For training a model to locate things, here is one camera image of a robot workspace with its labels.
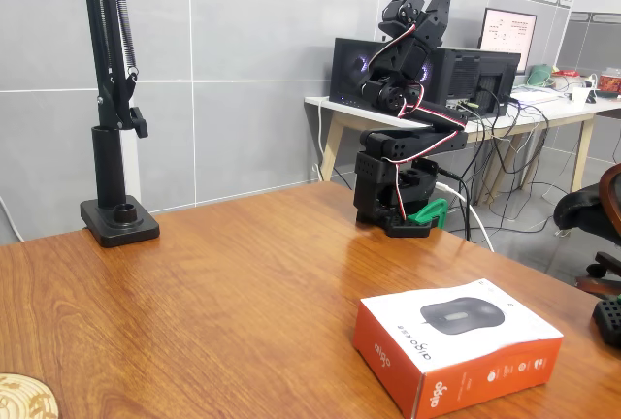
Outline orange white mouse box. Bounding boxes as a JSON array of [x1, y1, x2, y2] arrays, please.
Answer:
[[352, 277, 565, 419]]

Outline red box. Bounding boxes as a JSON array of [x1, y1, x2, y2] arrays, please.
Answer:
[[596, 73, 621, 97]]

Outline black computer case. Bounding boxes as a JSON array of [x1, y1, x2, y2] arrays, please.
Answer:
[[328, 37, 523, 118]]

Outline computer monitor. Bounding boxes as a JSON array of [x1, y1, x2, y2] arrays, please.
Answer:
[[476, 7, 539, 76]]

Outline white table wooden legs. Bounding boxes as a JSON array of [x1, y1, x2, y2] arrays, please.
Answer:
[[303, 86, 621, 207]]

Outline green bag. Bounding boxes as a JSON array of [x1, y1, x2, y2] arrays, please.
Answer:
[[526, 64, 555, 87]]

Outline green table clamp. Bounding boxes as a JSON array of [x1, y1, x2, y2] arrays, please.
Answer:
[[406, 197, 450, 232]]

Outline black office chair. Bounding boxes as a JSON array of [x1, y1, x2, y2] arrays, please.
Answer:
[[552, 162, 621, 300]]

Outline round wooden coaster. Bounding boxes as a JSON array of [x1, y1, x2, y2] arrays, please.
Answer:
[[0, 371, 61, 419]]

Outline white table leg cable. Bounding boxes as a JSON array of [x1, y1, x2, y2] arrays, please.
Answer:
[[312, 97, 327, 182]]

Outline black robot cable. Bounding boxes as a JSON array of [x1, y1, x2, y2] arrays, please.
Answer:
[[436, 166, 475, 242]]

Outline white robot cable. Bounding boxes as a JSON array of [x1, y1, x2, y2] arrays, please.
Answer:
[[435, 181, 496, 254]]

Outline white wall cable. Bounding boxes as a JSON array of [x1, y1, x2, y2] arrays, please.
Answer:
[[0, 194, 25, 243]]

